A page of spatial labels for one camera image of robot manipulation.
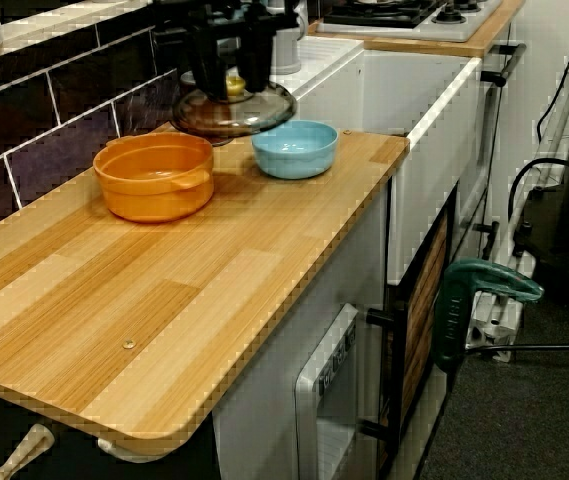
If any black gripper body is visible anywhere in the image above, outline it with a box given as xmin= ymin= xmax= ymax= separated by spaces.
xmin=183 ymin=0 xmax=299 ymax=39

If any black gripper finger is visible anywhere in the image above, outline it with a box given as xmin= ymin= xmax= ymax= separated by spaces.
xmin=235 ymin=28 xmax=278 ymax=95
xmin=186 ymin=30 xmax=229 ymax=102

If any brown glass lid yellow knob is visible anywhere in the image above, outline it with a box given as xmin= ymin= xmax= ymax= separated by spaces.
xmin=170 ymin=74 xmax=299 ymax=147

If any light blue bowl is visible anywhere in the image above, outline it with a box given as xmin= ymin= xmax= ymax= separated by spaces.
xmin=250 ymin=119 xmax=340 ymax=181

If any orange two-handled pot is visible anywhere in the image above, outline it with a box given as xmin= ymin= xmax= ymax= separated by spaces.
xmin=92 ymin=131 xmax=216 ymax=224

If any grey toy faucet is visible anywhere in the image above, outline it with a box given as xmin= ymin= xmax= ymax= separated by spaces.
xmin=263 ymin=0 xmax=311 ymax=77

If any dark tiled backsplash with ledge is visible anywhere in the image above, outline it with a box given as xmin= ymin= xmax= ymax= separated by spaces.
xmin=0 ymin=0 xmax=185 ymax=241

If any white sink unit with drainboard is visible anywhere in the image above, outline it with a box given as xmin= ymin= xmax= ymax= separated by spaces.
xmin=258 ymin=35 xmax=484 ymax=287

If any toy stove cooktop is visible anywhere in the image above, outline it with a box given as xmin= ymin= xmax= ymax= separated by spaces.
xmin=316 ymin=0 xmax=505 ymax=44

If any wood pattern door panel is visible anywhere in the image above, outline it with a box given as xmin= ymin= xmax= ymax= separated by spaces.
xmin=397 ymin=214 xmax=454 ymax=426

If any white toy kitchen cabinet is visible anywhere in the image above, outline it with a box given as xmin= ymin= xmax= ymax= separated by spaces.
xmin=212 ymin=189 xmax=390 ymax=480

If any grey dispenser panel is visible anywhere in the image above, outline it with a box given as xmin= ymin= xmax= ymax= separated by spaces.
xmin=293 ymin=302 xmax=360 ymax=480

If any cream wooden peg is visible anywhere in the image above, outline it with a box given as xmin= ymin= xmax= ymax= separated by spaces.
xmin=0 ymin=423 xmax=56 ymax=480
xmin=96 ymin=435 xmax=185 ymax=465

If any black bar handle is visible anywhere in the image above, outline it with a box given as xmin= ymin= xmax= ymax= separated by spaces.
xmin=358 ymin=279 xmax=408 ymax=446
xmin=472 ymin=219 xmax=501 ymax=262
xmin=480 ymin=42 xmax=528 ymax=87

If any black cable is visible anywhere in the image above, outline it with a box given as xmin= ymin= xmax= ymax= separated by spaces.
xmin=507 ymin=157 xmax=569 ymax=201

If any aluminium frame rail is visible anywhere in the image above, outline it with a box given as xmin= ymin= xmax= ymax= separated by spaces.
xmin=463 ymin=44 xmax=569 ymax=364

